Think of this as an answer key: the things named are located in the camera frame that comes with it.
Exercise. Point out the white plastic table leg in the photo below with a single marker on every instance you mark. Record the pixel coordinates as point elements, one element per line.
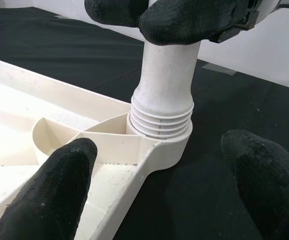
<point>167,75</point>

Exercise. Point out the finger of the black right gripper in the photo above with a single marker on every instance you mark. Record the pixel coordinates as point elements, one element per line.
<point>184,22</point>
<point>114,11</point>

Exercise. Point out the clear tape strip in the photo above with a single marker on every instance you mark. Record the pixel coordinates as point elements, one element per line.
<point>219,68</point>

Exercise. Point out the white plastic table top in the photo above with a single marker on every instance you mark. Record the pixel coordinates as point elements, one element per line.
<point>22,100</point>

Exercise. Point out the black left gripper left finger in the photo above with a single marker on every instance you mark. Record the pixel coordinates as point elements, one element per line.
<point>47,195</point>

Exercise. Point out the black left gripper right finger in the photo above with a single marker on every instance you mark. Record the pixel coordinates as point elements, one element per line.
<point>272,190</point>

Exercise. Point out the black table cloth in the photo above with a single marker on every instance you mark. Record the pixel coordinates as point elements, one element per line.
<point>59,50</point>

